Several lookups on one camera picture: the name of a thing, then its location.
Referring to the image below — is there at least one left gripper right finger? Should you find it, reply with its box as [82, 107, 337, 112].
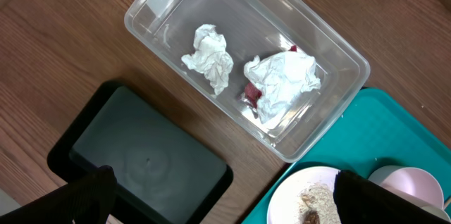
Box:
[333, 170, 447, 224]

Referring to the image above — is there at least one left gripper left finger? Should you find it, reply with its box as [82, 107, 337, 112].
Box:
[1, 166, 117, 224]

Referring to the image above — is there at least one large white napkin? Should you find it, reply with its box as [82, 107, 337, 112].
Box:
[244, 51, 321, 124]

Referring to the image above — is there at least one small white napkin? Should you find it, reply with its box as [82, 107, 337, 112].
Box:
[181, 24, 234, 95]

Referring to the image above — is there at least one clear plastic waste bin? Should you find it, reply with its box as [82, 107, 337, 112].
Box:
[124, 0, 370, 163]

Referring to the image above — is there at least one brown food scrap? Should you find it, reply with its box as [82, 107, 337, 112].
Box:
[301, 196, 320, 224]

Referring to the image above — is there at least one white dinner plate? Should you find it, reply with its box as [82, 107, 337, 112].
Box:
[267, 166, 341, 224]

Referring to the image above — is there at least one pink shallow bowl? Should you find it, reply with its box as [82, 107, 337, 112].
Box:
[369, 166, 445, 210]

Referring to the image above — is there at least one teal plastic serving tray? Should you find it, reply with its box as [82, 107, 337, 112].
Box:
[242, 88, 450, 224]

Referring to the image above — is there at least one black rectangular tray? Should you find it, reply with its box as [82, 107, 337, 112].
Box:
[47, 80, 233, 223]

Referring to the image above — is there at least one grey bowl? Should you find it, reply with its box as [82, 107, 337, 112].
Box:
[421, 206, 450, 222]

